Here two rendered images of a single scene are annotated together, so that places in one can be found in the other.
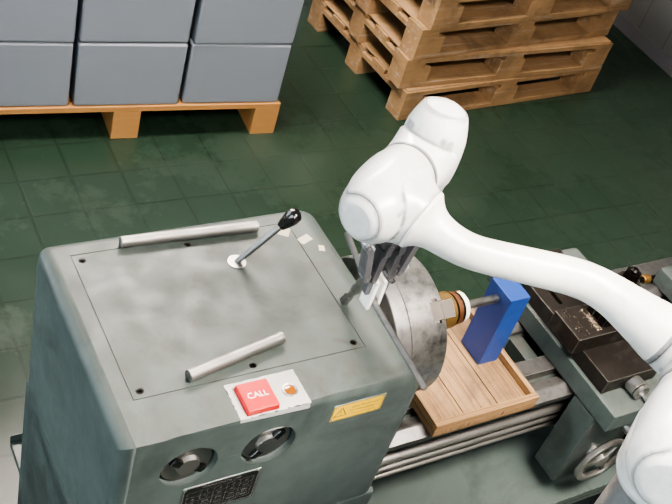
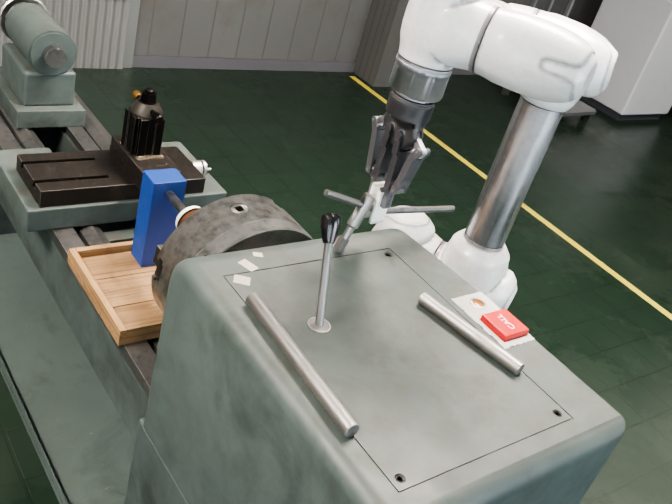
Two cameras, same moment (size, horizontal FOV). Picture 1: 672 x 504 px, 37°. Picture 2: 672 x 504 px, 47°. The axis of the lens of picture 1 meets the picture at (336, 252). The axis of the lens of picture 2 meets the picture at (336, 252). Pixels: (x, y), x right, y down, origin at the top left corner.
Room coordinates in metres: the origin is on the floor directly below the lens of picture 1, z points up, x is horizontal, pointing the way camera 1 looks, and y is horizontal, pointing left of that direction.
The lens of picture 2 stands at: (1.48, 1.11, 1.95)
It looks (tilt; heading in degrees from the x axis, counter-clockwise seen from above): 31 degrees down; 266
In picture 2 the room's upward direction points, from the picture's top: 17 degrees clockwise
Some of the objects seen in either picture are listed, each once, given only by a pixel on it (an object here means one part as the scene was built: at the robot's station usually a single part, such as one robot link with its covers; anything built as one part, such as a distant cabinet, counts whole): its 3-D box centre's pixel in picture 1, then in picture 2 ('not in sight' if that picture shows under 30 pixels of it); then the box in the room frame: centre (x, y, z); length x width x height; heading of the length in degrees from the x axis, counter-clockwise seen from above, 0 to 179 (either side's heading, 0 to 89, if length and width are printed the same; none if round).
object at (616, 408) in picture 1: (589, 332); (111, 181); (1.98, -0.69, 0.89); 0.53 x 0.30 x 0.06; 40
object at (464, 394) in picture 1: (446, 358); (169, 282); (1.72, -0.34, 0.88); 0.36 x 0.30 x 0.04; 40
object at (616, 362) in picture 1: (579, 316); (114, 174); (1.96, -0.64, 0.95); 0.43 x 0.18 x 0.04; 40
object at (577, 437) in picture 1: (606, 431); not in sight; (1.81, -0.81, 0.73); 0.27 x 0.12 x 0.27; 130
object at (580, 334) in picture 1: (594, 324); (144, 161); (1.89, -0.66, 1.00); 0.20 x 0.10 x 0.05; 130
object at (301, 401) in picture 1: (264, 403); (486, 331); (1.12, 0.03, 1.23); 0.13 x 0.08 x 0.06; 130
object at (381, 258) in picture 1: (380, 257); (398, 161); (1.34, -0.08, 1.44); 0.04 x 0.01 x 0.11; 40
